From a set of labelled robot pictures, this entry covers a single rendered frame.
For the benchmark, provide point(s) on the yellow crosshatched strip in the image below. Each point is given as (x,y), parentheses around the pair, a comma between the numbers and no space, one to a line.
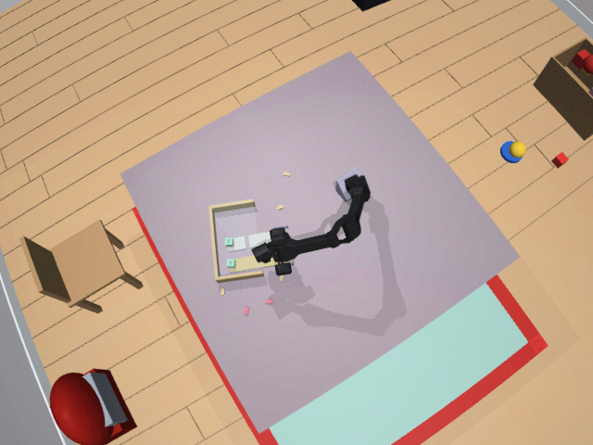
(271,263)

